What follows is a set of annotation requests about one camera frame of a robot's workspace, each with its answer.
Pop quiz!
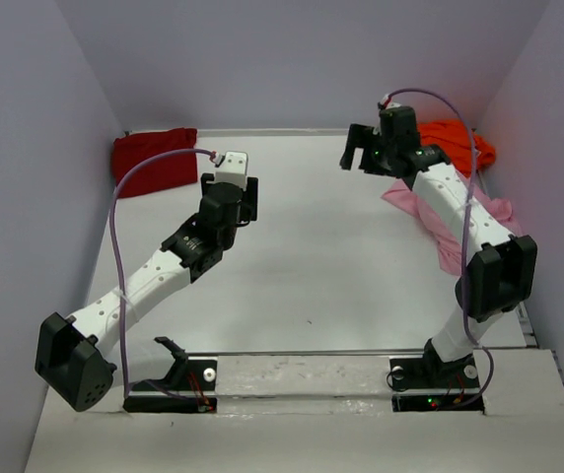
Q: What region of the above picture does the white back table rail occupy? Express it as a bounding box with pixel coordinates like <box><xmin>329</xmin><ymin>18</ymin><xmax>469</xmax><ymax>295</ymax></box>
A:
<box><xmin>123</xmin><ymin>126</ymin><xmax>357</xmax><ymax>140</ymax></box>

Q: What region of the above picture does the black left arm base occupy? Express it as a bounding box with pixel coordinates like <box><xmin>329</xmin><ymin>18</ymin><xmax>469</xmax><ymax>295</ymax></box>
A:
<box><xmin>123</xmin><ymin>356</ymin><xmax>218</xmax><ymax>414</ymax></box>

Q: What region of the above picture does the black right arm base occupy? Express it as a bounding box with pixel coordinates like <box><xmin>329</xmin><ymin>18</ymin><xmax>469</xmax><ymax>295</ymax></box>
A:
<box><xmin>386</xmin><ymin>356</ymin><xmax>485</xmax><ymax>413</ymax></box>

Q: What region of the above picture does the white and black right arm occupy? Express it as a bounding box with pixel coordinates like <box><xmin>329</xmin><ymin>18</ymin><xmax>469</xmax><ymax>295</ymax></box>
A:
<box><xmin>339</xmin><ymin>106</ymin><xmax>537</xmax><ymax>392</ymax></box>

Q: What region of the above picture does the white cardboard front cover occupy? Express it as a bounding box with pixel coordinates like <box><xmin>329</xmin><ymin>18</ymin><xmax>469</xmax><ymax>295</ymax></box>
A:
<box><xmin>27</xmin><ymin>349</ymin><xmax>564</xmax><ymax>472</ymax></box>

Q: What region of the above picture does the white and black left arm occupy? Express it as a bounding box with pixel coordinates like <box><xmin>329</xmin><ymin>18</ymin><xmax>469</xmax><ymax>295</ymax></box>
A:
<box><xmin>35</xmin><ymin>173</ymin><xmax>258</xmax><ymax>412</ymax></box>

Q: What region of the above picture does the orange cloth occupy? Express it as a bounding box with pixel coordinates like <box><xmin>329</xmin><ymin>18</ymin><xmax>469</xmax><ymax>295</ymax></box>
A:
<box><xmin>417</xmin><ymin>120</ymin><xmax>496</xmax><ymax>177</ymax></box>

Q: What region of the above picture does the pink t shirt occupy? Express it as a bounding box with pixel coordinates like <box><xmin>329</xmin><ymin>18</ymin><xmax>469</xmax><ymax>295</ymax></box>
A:
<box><xmin>382</xmin><ymin>180</ymin><xmax>524</xmax><ymax>276</ymax></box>

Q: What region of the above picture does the dark red t shirt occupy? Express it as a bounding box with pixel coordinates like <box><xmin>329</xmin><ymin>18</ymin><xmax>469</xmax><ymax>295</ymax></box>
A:
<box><xmin>110</xmin><ymin>128</ymin><xmax>198</xmax><ymax>198</ymax></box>

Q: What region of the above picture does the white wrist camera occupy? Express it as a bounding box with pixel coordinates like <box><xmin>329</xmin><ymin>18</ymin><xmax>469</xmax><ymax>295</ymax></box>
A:
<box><xmin>212</xmin><ymin>151</ymin><xmax>248</xmax><ymax>190</ymax></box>
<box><xmin>378</xmin><ymin>96</ymin><xmax>401</xmax><ymax>110</ymax></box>

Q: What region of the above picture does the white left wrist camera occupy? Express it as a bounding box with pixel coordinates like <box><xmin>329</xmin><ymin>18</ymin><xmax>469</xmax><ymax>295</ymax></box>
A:
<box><xmin>212</xmin><ymin>151</ymin><xmax>248</xmax><ymax>190</ymax></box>

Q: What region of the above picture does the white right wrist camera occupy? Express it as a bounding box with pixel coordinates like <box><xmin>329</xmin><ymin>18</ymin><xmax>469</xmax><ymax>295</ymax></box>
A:
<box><xmin>378</xmin><ymin>96</ymin><xmax>401</xmax><ymax>110</ymax></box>

